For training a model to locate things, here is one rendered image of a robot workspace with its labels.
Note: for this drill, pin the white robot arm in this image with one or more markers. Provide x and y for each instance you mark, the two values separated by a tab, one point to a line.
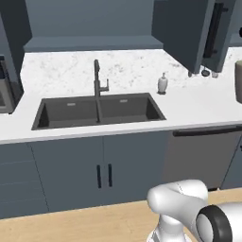
179	201

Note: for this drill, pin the dark grey tap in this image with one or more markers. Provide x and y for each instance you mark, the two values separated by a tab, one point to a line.
97	85

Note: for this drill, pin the dark grey double sink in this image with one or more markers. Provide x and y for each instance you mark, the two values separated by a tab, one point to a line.
72	112

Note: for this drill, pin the white soap dispenser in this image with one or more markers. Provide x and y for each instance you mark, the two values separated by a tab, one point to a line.
163	83

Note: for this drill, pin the grey dishwasher door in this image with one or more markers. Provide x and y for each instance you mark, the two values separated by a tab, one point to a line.
198	157

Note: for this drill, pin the small dark bowl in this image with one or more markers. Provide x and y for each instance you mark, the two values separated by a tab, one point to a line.
205	73

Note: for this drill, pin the clear glass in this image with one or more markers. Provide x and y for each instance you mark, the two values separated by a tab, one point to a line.
215	74

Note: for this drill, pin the blue-grey drawer stack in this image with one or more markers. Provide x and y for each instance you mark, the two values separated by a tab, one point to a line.
19	182

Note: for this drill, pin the blue-grey base cupboard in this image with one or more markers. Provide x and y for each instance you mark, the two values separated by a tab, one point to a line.
234	167

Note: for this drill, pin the olive grey container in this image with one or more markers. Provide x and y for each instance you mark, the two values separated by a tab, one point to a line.
238	82

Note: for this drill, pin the blue-grey tall cupboard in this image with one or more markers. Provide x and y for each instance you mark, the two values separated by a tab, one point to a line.
14	38

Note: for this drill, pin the blue-grey wall cupboard run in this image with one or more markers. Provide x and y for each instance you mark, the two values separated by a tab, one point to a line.
91	25

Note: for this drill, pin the blue-grey wall cupboard door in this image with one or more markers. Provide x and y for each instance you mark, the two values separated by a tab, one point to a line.
182	28
225	34

